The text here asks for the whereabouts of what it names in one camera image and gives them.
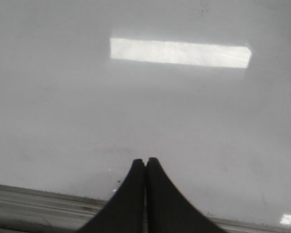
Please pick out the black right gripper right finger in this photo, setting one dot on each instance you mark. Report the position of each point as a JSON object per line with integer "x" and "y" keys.
{"x": 168, "y": 211}

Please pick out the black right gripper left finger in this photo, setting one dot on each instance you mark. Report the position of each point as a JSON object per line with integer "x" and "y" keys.
{"x": 123, "y": 213}

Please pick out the white whiteboard with grey frame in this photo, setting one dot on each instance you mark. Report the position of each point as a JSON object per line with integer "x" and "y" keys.
{"x": 87, "y": 86}

